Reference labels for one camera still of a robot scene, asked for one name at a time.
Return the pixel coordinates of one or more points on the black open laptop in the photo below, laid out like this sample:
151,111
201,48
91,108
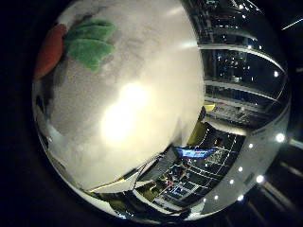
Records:
195,153

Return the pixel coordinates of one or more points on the orange carrot plush toy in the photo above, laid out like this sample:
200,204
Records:
90,44

